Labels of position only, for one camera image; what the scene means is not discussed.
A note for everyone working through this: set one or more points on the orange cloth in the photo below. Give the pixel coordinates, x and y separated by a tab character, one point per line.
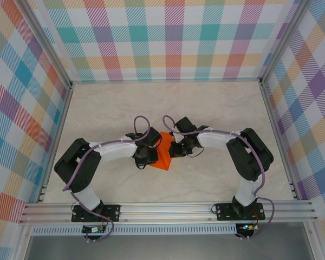
163	162

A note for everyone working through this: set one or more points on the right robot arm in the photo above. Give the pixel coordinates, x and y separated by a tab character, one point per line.
249	157

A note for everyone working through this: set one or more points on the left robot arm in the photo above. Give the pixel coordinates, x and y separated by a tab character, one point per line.
75	162

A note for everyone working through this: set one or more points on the small circuit board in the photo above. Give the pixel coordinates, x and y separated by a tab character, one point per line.
247	227
93	229

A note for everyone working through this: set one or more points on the grey metal panel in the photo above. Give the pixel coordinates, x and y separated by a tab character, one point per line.
165	249

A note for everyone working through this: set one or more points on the aluminium mounting rail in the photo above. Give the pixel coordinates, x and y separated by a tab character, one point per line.
165	212

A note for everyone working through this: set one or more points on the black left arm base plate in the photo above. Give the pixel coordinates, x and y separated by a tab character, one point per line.
112	212

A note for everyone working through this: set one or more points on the aluminium table edge rail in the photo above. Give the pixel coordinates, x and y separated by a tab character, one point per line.
276	135
55	143
165	80

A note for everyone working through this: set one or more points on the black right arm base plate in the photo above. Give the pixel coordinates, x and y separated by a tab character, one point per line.
224	211

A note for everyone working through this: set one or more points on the aluminium frame post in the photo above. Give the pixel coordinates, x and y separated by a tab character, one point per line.
283	40
45	40

